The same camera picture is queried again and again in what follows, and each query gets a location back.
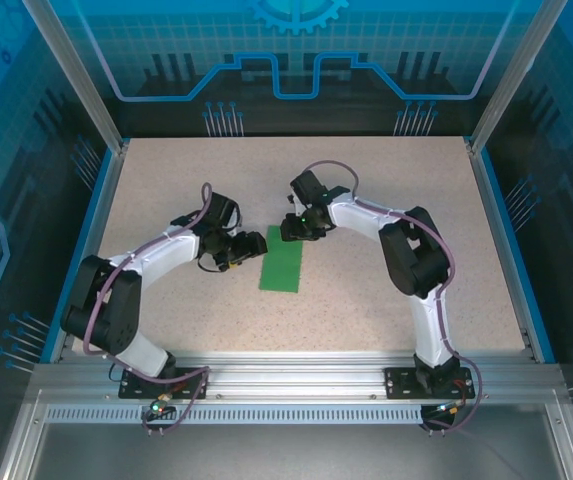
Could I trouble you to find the aluminium mounting rail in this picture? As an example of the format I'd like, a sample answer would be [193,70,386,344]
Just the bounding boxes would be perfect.
[30,349,565,401]

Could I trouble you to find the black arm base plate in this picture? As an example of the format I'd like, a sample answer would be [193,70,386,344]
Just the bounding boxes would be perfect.
[384,366,473,400]
[118,366,210,401]

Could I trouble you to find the aluminium frame post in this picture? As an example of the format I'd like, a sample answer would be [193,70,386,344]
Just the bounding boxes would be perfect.
[19,0,130,154]
[467,0,558,155]

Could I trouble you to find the slotted cable duct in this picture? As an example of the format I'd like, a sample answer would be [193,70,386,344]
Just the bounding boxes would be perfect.
[44,404,426,427]

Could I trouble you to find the green paper sheet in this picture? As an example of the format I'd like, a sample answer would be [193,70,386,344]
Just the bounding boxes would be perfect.
[257,224,306,294]

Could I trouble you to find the aluminium side rail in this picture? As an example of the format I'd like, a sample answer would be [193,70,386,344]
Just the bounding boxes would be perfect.
[48,142,131,365]
[468,142,557,365]

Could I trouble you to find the cable connector with LED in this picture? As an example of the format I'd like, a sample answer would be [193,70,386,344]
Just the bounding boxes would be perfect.
[434,398,468,417]
[146,392,176,417]

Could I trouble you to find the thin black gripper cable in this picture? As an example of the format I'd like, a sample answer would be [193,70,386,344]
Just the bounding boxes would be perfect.
[198,253,228,275]

